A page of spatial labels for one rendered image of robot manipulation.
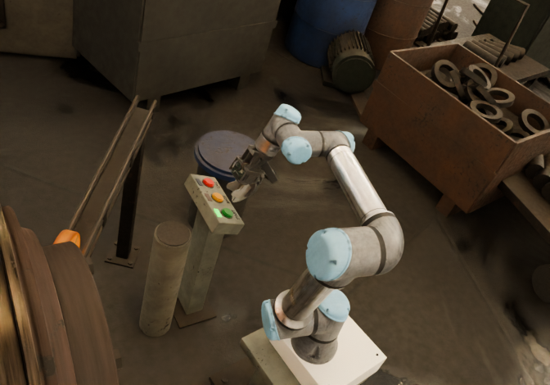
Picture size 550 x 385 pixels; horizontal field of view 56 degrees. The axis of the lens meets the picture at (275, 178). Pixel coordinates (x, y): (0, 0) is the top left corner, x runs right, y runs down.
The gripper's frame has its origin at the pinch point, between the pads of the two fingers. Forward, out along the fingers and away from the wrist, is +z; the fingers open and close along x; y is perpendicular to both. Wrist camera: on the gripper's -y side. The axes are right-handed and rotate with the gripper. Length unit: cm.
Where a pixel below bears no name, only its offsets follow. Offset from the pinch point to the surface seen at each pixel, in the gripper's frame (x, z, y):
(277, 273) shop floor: -10, 48, -62
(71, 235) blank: 12, 8, 55
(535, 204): 14, -31, -184
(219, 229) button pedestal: 4.5, 9.8, 3.4
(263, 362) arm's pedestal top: 39, 34, -12
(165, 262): 1.5, 28.5, 12.7
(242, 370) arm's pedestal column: 27, 59, -26
